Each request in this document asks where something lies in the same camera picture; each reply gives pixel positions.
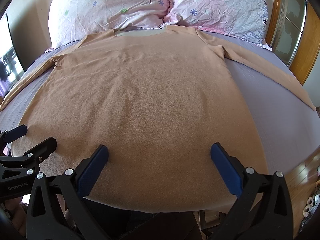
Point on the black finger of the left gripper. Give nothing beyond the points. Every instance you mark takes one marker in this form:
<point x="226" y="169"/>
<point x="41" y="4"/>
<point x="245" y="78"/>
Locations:
<point x="40" y="152"/>

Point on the tan long-sleeve shirt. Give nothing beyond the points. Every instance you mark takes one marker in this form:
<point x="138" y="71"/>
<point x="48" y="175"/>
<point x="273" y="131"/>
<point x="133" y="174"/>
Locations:
<point x="158" y="102"/>

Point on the wooden headboard with glass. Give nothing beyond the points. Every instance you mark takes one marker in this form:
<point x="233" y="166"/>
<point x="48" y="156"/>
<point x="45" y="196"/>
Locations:
<point x="293" y="35"/>

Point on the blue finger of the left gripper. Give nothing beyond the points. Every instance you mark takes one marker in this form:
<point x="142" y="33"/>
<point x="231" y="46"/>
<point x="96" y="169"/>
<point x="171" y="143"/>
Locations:
<point x="14" y="134"/>

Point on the items on wooden floor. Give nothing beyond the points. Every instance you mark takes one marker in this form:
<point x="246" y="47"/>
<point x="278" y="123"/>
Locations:
<point x="311" y="205"/>

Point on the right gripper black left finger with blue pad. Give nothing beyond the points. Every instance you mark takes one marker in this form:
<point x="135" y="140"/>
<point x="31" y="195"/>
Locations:
<point x="56" y="208"/>

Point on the floral pink pillow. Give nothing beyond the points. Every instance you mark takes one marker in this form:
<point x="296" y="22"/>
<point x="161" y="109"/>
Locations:
<point x="72" y="20"/>
<point x="245" y="19"/>

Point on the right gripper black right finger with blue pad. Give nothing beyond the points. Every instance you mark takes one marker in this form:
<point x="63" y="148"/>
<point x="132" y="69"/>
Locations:
<point x="263" y="208"/>

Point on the left floral pink pillow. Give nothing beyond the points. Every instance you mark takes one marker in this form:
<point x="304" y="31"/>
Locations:
<point x="72" y="20"/>

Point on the right floral pink pillow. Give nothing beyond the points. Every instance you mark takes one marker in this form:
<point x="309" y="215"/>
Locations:
<point x="245" y="19"/>

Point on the window with balcony view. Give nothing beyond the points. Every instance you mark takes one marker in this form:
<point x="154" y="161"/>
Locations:
<point x="11" y="68"/>

